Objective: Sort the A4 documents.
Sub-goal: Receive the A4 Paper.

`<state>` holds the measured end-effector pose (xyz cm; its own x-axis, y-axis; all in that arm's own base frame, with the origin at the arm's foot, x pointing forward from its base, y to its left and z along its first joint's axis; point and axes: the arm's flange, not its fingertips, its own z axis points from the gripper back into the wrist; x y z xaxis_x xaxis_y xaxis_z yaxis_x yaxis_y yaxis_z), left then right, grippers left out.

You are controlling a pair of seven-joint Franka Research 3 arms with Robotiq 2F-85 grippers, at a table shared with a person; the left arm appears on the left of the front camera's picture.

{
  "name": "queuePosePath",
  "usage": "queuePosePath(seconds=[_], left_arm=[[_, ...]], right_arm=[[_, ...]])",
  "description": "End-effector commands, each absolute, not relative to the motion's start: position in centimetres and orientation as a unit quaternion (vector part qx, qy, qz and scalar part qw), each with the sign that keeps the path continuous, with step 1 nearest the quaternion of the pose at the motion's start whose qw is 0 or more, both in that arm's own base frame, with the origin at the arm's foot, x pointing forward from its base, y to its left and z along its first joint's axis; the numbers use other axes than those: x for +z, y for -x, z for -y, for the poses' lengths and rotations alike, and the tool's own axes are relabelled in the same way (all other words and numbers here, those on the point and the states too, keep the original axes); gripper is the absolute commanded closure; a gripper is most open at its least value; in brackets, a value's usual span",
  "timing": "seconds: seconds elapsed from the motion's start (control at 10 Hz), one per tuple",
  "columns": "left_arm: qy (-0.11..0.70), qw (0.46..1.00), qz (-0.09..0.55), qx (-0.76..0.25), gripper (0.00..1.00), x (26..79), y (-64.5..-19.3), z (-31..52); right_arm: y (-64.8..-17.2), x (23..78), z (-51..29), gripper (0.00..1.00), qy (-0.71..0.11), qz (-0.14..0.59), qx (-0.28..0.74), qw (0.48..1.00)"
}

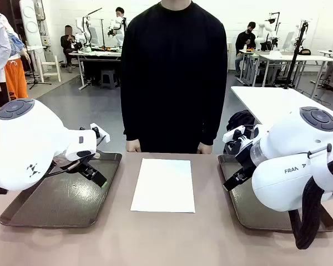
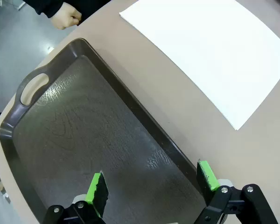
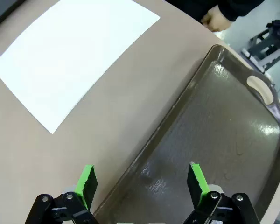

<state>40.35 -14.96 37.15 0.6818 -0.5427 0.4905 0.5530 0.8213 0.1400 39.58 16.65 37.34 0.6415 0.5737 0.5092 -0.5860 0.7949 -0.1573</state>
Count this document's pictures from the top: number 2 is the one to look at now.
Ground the person in black sweater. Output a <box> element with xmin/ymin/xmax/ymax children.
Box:
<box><xmin>70</xmin><ymin>0</ymin><xmax>113</xmax><ymax>26</ymax></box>

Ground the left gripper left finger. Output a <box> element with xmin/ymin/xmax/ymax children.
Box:
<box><xmin>42</xmin><ymin>171</ymin><xmax>110</xmax><ymax>224</ymax></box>

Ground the white A4 paper stack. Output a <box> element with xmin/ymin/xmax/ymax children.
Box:
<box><xmin>119</xmin><ymin>0</ymin><xmax>280</xmax><ymax>131</ymax></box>

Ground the person's right hand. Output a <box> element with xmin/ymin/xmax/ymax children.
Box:
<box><xmin>50</xmin><ymin>4</ymin><xmax>83</xmax><ymax>30</ymax></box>

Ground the brown plastic serving tray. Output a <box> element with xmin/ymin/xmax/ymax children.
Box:
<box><xmin>0</xmin><ymin>38</ymin><xmax>210</xmax><ymax>224</ymax></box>

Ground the person's right forearm black sleeve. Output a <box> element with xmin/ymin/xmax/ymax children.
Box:
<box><xmin>22</xmin><ymin>0</ymin><xmax>70</xmax><ymax>19</ymax></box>

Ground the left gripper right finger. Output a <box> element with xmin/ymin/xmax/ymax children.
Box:
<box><xmin>196</xmin><ymin>160</ymin><xmax>275</xmax><ymax>224</ymax></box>

